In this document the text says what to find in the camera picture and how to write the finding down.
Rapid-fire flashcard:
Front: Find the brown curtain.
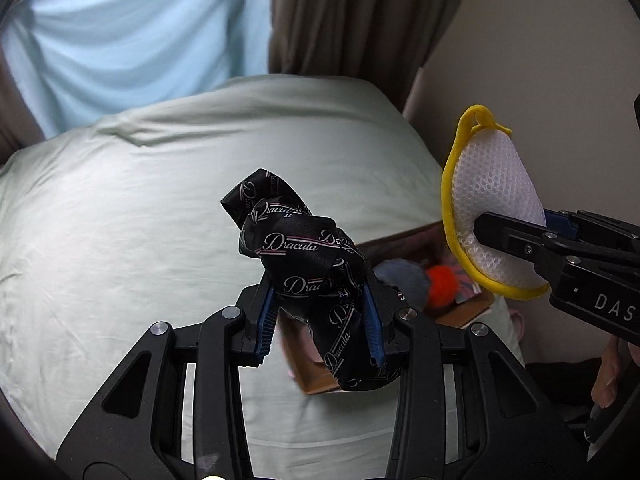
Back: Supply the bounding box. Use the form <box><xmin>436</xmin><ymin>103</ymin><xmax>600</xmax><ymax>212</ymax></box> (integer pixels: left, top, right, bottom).
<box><xmin>0</xmin><ymin>50</ymin><xmax>50</xmax><ymax>162</ymax></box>
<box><xmin>267</xmin><ymin>0</ymin><xmax>462</xmax><ymax>112</ymax></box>

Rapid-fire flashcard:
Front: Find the person's right hand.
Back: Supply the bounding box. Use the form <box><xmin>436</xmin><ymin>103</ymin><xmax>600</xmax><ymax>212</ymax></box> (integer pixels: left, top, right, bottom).
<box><xmin>590</xmin><ymin>334</ymin><xmax>624</xmax><ymax>409</ymax></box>

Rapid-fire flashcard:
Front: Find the yellow-rimmed white mesh pad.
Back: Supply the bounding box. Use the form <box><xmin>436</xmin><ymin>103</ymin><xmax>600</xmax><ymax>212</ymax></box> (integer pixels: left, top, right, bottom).
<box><xmin>440</xmin><ymin>104</ymin><xmax>551</xmax><ymax>302</ymax></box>

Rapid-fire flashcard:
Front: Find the printed cardboard box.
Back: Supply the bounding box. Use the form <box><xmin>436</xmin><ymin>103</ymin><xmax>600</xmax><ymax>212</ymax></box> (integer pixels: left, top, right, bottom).
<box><xmin>276</xmin><ymin>222</ymin><xmax>527</xmax><ymax>397</ymax></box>

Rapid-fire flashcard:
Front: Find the grey knotted ball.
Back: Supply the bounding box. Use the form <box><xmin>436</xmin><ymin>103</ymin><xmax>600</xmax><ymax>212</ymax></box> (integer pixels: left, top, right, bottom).
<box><xmin>374</xmin><ymin>258</ymin><xmax>432</xmax><ymax>312</ymax></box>

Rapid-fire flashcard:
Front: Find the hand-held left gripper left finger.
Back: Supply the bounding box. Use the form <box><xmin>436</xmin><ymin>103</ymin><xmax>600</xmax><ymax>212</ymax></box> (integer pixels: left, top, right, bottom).
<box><xmin>56</xmin><ymin>280</ymin><xmax>278</xmax><ymax>480</ymax></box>

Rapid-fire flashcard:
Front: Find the orange pompom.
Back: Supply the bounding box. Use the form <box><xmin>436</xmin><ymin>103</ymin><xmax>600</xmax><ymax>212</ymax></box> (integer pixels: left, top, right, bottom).
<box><xmin>424</xmin><ymin>264</ymin><xmax>469</xmax><ymax>310</ymax></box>

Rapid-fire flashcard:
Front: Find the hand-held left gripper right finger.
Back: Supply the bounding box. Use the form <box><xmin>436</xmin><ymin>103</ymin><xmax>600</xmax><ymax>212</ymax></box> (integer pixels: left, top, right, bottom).
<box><xmin>362</xmin><ymin>282</ymin><xmax>586</xmax><ymax>480</ymax></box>

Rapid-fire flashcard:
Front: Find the light blue hanging cloth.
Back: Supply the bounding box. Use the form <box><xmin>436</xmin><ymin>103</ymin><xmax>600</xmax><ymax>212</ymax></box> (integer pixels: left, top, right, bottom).
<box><xmin>0</xmin><ymin>0</ymin><xmax>277</xmax><ymax>142</ymax></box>

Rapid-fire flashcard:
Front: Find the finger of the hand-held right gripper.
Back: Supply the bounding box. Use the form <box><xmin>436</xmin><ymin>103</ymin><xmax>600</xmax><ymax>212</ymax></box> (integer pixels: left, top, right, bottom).
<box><xmin>472</xmin><ymin>211</ymin><xmax>569</xmax><ymax>287</ymax></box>
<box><xmin>544</xmin><ymin>209</ymin><xmax>640</xmax><ymax>242</ymax></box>

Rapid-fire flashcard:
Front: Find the black printed satin cloth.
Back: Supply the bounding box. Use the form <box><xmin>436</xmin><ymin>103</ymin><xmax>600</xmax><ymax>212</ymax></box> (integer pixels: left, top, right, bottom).
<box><xmin>220</xmin><ymin>168</ymin><xmax>402</xmax><ymax>392</ymax></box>

